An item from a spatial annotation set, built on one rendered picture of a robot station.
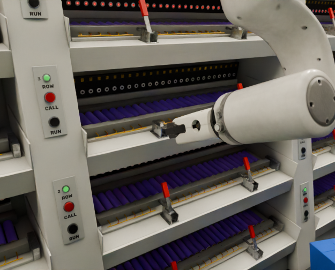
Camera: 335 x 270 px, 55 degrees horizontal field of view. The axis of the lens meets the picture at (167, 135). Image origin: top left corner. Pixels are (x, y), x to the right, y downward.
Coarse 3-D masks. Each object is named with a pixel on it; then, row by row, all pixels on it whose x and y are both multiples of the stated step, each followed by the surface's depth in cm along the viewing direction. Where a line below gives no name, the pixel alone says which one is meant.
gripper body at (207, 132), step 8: (200, 112) 52; (208, 112) 50; (176, 120) 56; (184, 120) 54; (192, 120) 53; (200, 120) 51; (208, 120) 50; (192, 128) 53; (200, 128) 51; (208, 128) 50; (184, 136) 55; (192, 136) 53; (200, 136) 52; (208, 136) 51; (216, 136) 51
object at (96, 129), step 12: (180, 108) 80; (192, 108) 81; (204, 108) 83; (120, 120) 71; (132, 120) 71; (144, 120) 73; (168, 120) 78; (96, 132) 67; (108, 132) 69; (120, 132) 69
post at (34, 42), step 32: (0, 0) 52; (32, 32) 54; (64, 32) 57; (32, 64) 54; (64, 64) 57; (32, 96) 54; (64, 96) 57; (32, 128) 55; (64, 160) 58; (32, 192) 62; (96, 224) 63; (64, 256) 60; (96, 256) 63
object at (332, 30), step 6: (306, 0) 116; (312, 0) 118; (318, 0) 120; (312, 6) 120; (318, 6) 122; (324, 6) 124; (330, 6) 126; (312, 12) 121; (318, 12) 123; (324, 12) 125; (330, 12) 104; (318, 18) 124; (324, 18) 126; (330, 18) 105; (324, 24) 110; (330, 24) 112; (324, 30) 110; (330, 30) 105; (330, 36) 101; (330, 42) 101
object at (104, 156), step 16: (224, 80) 100; (256, 80) 100; (96, 96) 78; (112, 96) 80; (128, 96) 83; (144, 96) 85; (96, 144) 65; (112, 144) 66; (128, 144) 66; (144, 144) 67; (160, 144) 70; (176, 144) 72; (192, 144) 75; (208, 144) 78; (96, 160) 62; (112, 160) 64; (128, 160) 66; (144, 160) 69
